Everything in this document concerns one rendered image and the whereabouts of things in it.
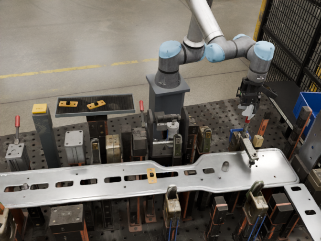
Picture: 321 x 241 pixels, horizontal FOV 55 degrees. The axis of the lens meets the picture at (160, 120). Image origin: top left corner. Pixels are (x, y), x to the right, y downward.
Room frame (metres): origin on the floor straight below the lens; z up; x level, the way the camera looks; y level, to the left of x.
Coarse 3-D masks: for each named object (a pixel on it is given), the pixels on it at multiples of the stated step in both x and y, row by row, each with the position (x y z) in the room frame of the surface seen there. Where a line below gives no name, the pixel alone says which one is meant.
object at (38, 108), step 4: (36, 104) 1.13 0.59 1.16; (40, 104) 1.13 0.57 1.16; (44, 104) 1.13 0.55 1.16; (36, 108) 1.10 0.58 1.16; (40, 108) 1.10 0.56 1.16; (44, 108) 1.11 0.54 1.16; (32, 112) 1.08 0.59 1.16; (36, 112) 1.08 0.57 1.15; (40, 112) 1.08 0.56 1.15; (44, 112) 1.09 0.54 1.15
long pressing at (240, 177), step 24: (72, 168) 0.89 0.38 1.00; (96, 168) 0.90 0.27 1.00; (120, 168) 0.91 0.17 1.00; (144, 168) 0.92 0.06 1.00; (168, 168) 0.92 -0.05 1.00; (192, 168) 0.94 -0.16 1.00; (216, 168) 0.94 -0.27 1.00; (240, 168) 0.95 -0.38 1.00; (264, 168) 0.96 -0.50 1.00; (288, 168) 0.97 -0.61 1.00; (0, 192) 0.74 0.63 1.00; (24, 192) 0.75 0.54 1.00; (48, 192) 0.76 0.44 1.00; (72, 192) 0.76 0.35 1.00; (96, 192) 0.77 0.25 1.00; (120, 192) 0.78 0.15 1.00; (144, 192) 0.79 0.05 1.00; (216, 192) 0.81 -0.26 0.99
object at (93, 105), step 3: (96, 102) 1.16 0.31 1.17; (99, 102) 1.17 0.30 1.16; (87, 105) 1.14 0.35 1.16; (90, 105) 1.15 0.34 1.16; (93, 105) 1.15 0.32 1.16; (96, 105) 1.15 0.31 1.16; (99, 105) 1.15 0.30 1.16; (102, 105) 1.15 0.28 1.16; (90, 108) 1.12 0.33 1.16; (93, 108) 1.13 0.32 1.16
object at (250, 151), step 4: (240, 136) 1.09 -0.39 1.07; (240, 140) 1.08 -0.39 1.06; (244, 140) 1.07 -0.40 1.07; (248, 140) 1.07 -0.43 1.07; (244, 144) 1.04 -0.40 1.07; (248, 144) 1.04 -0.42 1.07; (244, 148) 1.03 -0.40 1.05; (248, 148) 1.02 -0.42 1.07; (252, 148) 1.02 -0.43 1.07; (248, 152) 0.99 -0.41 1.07; (252, 152) 0.99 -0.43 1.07; (248, 156) 0.98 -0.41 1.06; (252, 156) 0.96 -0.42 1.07; (256, 156) 0.96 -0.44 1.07; (252, 160) 0.95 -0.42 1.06; (256, 160) 0.96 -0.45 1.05; (252, 164) 0.96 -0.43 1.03
